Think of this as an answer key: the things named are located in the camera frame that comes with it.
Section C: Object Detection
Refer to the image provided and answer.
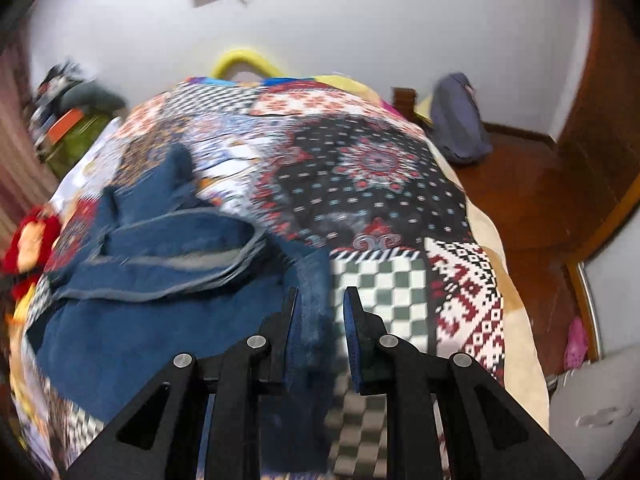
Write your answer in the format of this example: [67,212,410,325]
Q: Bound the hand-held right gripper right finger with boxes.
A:
[342,286,586,480]

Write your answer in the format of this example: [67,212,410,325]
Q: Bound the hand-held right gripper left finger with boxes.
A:
[65,287,301,480]

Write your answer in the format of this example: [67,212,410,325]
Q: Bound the blue denim jacket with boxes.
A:
[22,142,342,463]

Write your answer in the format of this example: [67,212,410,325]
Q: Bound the pile of clothes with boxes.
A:
[32,62,127,126]

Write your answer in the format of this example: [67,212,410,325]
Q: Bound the beige bed sheet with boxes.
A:
[425,125,552,436]

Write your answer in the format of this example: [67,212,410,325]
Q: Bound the patchwork printed blanket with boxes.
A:
[10,76,506,480]

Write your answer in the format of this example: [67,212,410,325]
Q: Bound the pink slippers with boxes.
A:
[564,317,591,371]

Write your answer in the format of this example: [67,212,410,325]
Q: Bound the grey cushion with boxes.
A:
[547,355,637,480]

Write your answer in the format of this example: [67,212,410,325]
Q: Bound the wooden chair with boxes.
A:
[390,87,419,119]

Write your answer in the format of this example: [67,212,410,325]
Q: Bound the grey backpack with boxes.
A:
[429,72,494,166]

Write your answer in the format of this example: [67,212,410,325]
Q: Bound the red plush toy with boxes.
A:
[0,205,62,302]

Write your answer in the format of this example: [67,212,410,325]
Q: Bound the green patterned cloth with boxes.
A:
[45,115,115,179]

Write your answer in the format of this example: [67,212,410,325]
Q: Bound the yellow headboard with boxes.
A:
[210,47,284,84]

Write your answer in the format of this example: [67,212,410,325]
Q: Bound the orange box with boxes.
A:
[47,108,87,144]

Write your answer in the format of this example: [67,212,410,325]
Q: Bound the striped brown curtain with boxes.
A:
[0,45,57,241]

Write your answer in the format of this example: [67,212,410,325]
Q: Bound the brown wooden door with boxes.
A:
[552,0,640,241]

